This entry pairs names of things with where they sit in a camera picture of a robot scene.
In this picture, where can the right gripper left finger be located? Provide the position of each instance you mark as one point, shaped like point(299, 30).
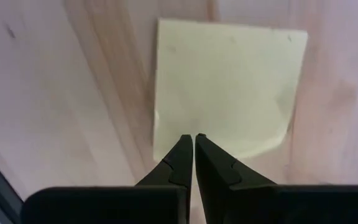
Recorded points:
point(166, 174)

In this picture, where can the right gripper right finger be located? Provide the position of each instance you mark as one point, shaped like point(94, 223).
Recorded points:
point(216, 174)

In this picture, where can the yellow sticky note pad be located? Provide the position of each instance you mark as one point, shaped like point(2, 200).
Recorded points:
point(228, 77)

